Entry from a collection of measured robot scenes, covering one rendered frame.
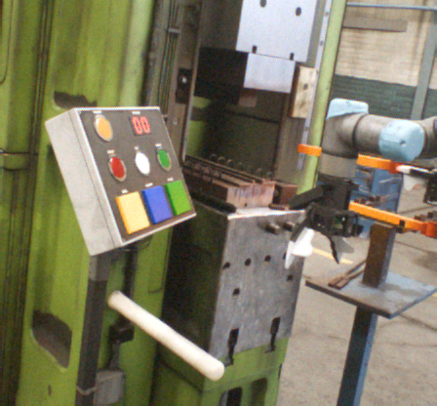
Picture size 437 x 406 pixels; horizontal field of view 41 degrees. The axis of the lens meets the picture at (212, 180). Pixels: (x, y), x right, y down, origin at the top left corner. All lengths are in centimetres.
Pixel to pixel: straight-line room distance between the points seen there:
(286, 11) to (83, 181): 86
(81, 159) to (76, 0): 85
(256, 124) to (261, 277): 57
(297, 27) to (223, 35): 25
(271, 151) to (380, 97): 798
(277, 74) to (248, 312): 72
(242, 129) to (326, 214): 102
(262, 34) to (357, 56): 858
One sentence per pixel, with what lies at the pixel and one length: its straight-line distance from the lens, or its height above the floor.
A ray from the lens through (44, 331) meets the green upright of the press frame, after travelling 213.
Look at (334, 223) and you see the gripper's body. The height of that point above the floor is 105.
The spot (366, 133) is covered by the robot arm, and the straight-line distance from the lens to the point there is 113.
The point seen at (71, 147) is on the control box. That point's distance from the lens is 116.
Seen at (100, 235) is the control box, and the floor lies 97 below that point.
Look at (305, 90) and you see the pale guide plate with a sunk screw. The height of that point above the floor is 128.
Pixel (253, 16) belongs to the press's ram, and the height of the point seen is 146.
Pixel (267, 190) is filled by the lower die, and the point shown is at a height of 97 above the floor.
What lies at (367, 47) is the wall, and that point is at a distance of 1018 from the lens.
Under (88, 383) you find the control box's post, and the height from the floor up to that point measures 54.
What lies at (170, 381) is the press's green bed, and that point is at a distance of 198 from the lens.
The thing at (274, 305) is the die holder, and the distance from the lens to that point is 192.
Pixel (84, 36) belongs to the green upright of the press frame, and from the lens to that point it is 186.
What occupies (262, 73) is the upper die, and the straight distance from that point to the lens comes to 170.
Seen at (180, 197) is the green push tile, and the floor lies 101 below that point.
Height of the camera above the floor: 132
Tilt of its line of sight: 11 degrees down
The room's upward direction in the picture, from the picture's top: 8 degrees clockwise
